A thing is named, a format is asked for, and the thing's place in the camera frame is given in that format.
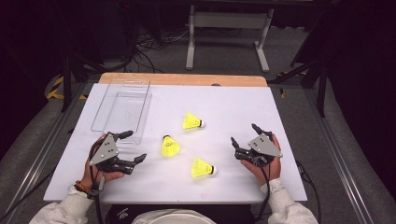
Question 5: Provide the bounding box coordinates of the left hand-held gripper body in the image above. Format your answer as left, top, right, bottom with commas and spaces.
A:
89, 132, 135, 175

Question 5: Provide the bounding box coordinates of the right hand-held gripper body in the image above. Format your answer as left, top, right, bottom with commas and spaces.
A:
234, 132, 284, 167

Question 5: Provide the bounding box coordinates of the clear plastic tray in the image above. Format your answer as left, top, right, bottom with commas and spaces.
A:
90, 77, 153, 145

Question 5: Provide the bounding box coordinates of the yellow shuttlecock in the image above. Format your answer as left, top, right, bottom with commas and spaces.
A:
160, 133, 181, 158
191, 157, 219, 179
182, 111, 206, 131

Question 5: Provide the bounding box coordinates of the person's left hand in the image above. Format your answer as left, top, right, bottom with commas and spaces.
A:
81, 133, 125, 190

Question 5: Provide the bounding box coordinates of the person's right hand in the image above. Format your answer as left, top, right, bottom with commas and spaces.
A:
241, 133, 283, 187

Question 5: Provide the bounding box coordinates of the white table cover board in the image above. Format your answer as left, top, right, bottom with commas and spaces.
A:
43, 83, 308, 204

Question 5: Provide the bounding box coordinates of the person's white cap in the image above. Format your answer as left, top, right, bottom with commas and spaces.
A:
130, 208, 218, 224

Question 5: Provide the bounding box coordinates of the person's black clothing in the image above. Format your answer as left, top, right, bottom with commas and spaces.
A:
104, 203, 256, 224

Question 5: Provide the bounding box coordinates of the black metal stand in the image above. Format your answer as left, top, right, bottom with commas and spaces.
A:
60, 52, 106, 113
269, 59, 331, 119

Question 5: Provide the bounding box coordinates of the yellow black floor tape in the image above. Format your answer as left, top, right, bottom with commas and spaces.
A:
46, 76, 88, 101

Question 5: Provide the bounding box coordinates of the white metal stand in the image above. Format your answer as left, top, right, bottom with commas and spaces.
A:
185, 4, 275, 74

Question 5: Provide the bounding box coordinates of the right hand-held gripper cable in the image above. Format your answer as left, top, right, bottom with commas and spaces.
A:
255, 162, 272, 222

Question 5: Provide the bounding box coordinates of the hand-held gripper cable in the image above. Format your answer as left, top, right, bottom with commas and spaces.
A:
255, 162, 272, 222
88, 164, 106, 224

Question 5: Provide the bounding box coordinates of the orange bead bracelet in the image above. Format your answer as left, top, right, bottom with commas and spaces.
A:
74, 180, 92, 194

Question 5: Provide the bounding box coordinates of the left hand-held gripper cable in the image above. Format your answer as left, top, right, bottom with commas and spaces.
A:
88, 164, 106, 224

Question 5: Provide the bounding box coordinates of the grey metal floor rail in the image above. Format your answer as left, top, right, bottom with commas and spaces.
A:
0, 82, 92, 224
303, 90, 375, 224

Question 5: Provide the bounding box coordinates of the black floor cable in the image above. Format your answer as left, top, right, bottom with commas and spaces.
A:
295, 160, 323, 224

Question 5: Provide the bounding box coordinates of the bundle of black floor cables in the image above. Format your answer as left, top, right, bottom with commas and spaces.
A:
124, 27, 191, 74

